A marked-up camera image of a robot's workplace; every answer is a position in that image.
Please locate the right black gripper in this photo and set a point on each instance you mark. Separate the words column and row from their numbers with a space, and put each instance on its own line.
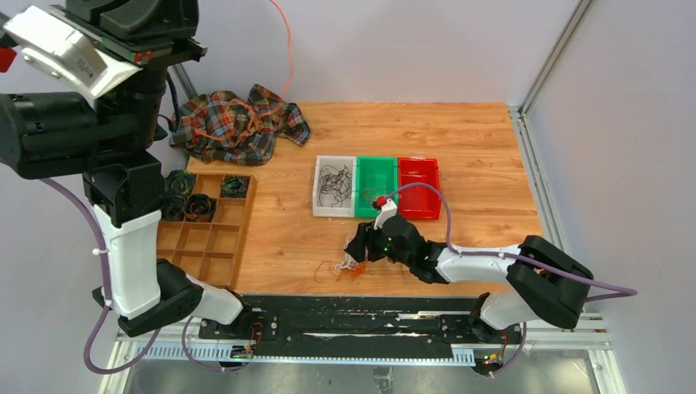
column 365, row 238

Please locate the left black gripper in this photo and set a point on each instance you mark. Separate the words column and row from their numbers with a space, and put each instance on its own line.
column 147, row 31

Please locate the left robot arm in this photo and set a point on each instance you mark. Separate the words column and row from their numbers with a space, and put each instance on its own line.
column 115, row 55

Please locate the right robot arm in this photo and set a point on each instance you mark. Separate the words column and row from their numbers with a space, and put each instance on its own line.
column 545, row 282

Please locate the white plastic bin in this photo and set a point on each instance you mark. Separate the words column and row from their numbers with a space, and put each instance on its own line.
column 333, row 193

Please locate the green plastic bin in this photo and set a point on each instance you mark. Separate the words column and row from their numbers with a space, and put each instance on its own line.
column 374, row 176

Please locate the red plastic bin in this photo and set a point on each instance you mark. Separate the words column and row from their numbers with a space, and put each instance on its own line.
column 419, row 202

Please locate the plaid cloth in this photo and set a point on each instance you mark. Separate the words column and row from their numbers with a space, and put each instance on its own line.
column 222, row 127

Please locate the wooden compartment tray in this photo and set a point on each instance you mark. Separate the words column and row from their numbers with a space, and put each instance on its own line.
column 212, row 251

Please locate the green patterned fabric roll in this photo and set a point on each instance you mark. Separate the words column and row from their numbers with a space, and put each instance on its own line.
column 180, row 182

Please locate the brown fabric roll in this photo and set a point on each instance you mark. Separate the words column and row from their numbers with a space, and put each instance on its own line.
column 200, row 208

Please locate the dark fabric roll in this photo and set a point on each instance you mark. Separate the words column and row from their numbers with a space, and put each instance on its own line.
column 173, row 208

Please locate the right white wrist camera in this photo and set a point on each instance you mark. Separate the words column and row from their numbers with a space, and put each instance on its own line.
column 387, row 209

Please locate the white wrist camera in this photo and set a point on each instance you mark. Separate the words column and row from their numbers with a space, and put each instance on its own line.
column 66, row 53
column 387, row 209

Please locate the left aluminium frame post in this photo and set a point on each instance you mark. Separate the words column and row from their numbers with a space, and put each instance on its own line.
column 182, row 78

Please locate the aluminium frame post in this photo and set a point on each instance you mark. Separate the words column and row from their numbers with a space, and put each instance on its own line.
column 568, row 32
column 182, row 78

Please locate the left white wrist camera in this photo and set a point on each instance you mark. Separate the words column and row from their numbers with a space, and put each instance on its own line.
column 66, row 53

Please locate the aluminium front rail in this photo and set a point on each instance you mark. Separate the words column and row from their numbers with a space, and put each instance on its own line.
column 547, row 360

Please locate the right aluminium frame post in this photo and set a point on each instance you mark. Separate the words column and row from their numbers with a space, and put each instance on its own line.
column 568, row 32

